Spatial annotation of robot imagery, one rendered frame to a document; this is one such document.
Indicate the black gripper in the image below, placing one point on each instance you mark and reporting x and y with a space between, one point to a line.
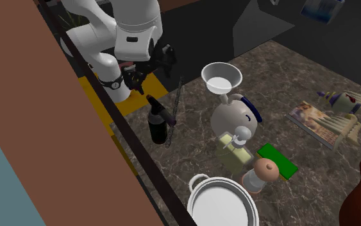
164 59

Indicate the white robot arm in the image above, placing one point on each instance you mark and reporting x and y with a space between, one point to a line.
136 22

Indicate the yellow robot stand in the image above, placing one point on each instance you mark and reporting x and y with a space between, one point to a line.
138 101

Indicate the white funnel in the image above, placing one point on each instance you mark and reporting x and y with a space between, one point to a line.
219 82

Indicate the black spray bottle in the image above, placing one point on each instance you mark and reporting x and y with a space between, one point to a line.
157 128

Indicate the green potted plant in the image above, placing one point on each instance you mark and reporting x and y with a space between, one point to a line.
72 20

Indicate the yellow-green soap dispenser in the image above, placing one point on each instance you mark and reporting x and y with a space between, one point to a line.
233 155

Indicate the glass grinder with wooden knob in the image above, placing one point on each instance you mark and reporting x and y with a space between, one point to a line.
265 170

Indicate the green sponge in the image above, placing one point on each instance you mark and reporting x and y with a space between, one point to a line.
277 159

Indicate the picture book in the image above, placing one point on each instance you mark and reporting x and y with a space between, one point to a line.
305 117

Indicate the white pot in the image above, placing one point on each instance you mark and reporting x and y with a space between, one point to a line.
220 206

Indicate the blue box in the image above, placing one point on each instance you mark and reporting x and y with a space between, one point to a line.
322 9

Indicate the cream and purple toy figure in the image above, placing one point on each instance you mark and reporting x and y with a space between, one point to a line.
342 102

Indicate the beige dish rack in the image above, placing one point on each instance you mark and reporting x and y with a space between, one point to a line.
344 126

